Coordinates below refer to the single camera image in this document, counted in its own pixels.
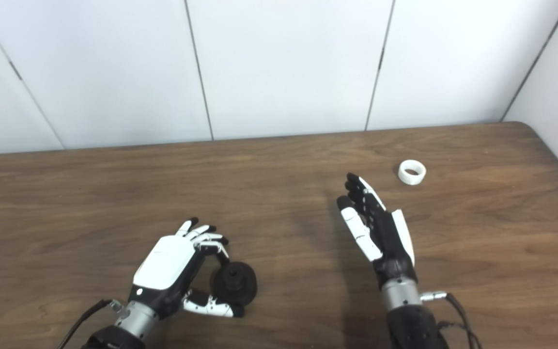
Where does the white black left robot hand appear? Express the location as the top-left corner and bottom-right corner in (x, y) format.
(129, 218), (246, 320)

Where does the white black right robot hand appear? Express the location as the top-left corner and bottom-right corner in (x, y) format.
(336, 173), (418, 290)

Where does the white plastic ring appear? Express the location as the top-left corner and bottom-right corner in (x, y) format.
(398, 159), (427, 186)

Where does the round black part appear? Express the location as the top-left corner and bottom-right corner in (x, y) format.
(210, 262), (258, 307)

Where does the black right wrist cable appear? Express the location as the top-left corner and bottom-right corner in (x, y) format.
(419, 290), (483, 349)

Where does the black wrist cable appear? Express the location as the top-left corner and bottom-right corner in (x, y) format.
(56, 299), (124, 349)
(419, 290), (483, 349)

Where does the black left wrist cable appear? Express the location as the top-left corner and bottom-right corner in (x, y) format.
(56, 299), (124, 349)

